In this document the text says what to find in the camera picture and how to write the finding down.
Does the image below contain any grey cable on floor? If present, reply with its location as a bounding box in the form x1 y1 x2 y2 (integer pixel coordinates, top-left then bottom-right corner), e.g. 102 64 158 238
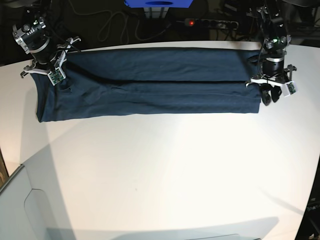
96 0 173 42

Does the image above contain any dark blue T-shirt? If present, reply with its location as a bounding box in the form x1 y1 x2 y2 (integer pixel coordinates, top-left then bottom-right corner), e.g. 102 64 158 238
32 47 261 122

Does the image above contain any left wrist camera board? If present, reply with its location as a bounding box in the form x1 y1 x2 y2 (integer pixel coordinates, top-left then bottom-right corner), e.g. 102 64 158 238
280 80 298 98

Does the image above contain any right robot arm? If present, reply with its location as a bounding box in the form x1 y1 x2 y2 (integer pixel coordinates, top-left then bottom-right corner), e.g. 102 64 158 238
0 0 81 85

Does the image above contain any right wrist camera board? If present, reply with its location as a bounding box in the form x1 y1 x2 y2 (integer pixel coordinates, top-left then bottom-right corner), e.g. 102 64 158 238
47 66 66 86

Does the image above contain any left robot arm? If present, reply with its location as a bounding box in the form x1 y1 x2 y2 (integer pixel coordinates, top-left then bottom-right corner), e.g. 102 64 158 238
246 0 320 106

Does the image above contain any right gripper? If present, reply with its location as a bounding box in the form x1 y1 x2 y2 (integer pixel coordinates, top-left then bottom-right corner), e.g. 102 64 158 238
20 36 81 78

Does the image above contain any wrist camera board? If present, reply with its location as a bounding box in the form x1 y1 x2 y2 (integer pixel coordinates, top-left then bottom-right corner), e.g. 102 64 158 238
280 80 298 98
47 66 66 86

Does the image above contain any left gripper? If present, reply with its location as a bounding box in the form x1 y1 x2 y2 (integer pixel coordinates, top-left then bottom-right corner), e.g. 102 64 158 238
245 64 297 106

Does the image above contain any power strip with red light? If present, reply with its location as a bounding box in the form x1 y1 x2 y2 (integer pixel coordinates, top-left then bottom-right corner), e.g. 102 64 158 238
184 18 239 30

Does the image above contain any grey table edge panel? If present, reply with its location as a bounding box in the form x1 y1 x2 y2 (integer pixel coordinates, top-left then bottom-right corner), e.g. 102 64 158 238
0 163 76 240

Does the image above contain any blue plastic box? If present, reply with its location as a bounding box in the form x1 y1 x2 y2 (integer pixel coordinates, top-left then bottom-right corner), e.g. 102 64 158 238
124 0 193 8

